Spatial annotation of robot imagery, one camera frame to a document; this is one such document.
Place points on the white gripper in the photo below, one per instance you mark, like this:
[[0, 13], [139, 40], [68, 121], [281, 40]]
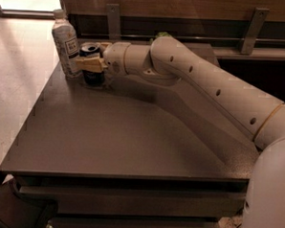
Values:
[[115, 58]]

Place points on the blue pepsi can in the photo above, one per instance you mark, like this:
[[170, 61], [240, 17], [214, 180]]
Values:
[[91, 49]]

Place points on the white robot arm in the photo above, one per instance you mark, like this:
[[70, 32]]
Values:
[[260, 116]]

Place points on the white plastic water bottle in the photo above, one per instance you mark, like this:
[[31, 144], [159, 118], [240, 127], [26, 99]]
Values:
[[66, 44]]

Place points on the green chip bag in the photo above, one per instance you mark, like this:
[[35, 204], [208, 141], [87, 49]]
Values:
[[158, 35]]

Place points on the grey drawer cabinet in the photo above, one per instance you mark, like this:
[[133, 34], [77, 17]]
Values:
[[132, 155]]

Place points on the dark bag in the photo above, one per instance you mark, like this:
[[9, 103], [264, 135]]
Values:
[[19, 211]]

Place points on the metal wall rail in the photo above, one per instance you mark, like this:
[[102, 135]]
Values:
[[245, 36]]

